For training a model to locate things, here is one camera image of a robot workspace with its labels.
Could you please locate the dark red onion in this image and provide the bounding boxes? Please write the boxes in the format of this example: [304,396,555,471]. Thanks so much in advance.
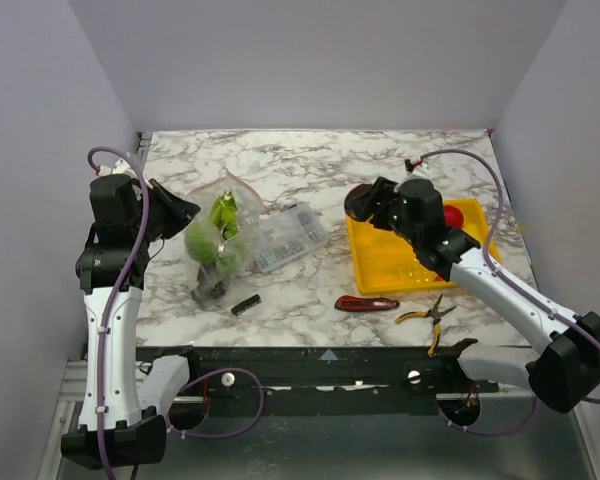
[344,183,373,222]

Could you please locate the red tomato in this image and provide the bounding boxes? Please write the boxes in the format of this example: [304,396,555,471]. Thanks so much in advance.
[443,205,465,229]

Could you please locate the green cabbage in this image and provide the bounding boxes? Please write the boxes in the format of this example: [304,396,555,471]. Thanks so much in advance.
[184,222,221,265]

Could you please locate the green celery stalk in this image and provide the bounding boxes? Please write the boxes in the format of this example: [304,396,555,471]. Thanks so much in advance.
[209,191,239,240]

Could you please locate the clear zip top bag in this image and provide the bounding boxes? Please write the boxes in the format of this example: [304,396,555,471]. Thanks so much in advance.
[184,170,264,308]

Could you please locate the green grape bunch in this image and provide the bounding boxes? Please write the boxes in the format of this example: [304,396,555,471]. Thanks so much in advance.
[217,237,248,275]

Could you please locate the grey toy fish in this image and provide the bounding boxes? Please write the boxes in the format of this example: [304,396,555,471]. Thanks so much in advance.
[190,264,228,307]

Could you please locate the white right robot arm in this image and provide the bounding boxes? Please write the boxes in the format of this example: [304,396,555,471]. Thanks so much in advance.
[344,177,600,413]

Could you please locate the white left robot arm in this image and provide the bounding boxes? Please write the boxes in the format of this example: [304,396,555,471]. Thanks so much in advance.
[61,174,202,470]

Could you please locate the yellow plastic tray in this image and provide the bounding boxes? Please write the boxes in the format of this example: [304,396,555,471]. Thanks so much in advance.
[346,198,490,296]

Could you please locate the clear plastic screw box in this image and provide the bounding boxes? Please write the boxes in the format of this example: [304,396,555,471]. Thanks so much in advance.
[252,203,328,274]

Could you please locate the black ic chip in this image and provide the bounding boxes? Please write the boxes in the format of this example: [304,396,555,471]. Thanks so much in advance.
[231,294,261,316]

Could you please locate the red utility knife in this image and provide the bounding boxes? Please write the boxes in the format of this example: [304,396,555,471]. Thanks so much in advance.
[334,295,400,312]

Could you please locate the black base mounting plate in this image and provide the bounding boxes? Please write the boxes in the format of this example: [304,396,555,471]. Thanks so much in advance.
[136,346,498,418]

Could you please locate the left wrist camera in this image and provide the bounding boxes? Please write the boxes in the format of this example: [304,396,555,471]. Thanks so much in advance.
[96,158,137,178]

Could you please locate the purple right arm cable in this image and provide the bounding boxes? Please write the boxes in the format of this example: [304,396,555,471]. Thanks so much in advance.
[404,148,600,436]

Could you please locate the yellow handled pliers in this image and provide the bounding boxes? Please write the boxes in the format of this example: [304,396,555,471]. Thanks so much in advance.
[394,294,456,357]

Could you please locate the aluminium rail frame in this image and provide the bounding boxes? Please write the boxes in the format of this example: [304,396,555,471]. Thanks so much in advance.
[34,349,596,480]

